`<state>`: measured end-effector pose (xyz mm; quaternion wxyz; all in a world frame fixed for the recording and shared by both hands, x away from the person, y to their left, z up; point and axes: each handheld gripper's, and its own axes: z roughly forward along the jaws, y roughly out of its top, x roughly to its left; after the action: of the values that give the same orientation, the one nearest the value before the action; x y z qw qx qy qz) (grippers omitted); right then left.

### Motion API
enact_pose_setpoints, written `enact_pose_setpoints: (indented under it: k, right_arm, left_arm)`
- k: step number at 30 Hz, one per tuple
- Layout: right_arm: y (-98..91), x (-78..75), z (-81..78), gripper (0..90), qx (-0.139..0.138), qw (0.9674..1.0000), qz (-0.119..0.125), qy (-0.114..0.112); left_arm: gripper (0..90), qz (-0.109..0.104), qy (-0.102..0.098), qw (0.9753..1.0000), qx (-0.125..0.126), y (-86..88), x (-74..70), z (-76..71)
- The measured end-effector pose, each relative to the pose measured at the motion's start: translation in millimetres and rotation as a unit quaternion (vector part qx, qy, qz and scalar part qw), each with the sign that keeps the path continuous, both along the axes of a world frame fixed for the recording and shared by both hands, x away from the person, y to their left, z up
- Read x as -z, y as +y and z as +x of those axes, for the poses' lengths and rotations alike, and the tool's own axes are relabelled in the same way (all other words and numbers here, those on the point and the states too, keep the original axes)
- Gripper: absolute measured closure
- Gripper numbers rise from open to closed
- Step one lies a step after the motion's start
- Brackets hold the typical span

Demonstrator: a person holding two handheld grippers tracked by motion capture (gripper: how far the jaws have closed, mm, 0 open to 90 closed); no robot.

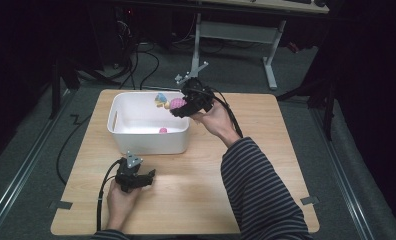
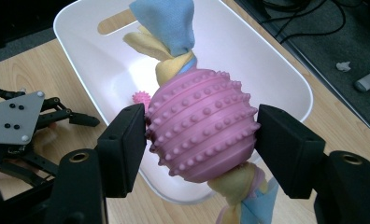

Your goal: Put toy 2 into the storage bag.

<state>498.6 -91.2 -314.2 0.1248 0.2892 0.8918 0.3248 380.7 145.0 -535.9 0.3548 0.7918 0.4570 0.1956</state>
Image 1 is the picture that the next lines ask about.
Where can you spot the metal floor rail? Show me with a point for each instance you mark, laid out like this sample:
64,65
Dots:
342,173
26,166

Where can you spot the person's right hand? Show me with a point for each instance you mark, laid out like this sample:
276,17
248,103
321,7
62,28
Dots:
216,123

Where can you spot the black stand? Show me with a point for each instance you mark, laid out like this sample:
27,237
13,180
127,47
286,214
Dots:
55,86
326,100

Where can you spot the white plastic bin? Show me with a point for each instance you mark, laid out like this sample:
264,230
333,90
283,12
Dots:
149,143

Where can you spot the white-legged wooden desk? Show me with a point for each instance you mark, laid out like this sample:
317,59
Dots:
236,31

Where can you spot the pink bone toy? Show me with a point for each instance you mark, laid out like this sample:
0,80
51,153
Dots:
163,130

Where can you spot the person's left hand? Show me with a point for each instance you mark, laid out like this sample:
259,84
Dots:
121,206

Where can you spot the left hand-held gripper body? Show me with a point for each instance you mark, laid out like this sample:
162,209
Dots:
127,178

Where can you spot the grey tape piece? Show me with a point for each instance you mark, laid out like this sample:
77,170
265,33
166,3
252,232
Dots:
61,205
309,200

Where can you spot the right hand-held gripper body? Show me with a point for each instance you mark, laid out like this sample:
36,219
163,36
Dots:
199,98

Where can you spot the dark computer tower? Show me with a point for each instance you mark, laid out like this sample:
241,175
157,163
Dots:
124,30

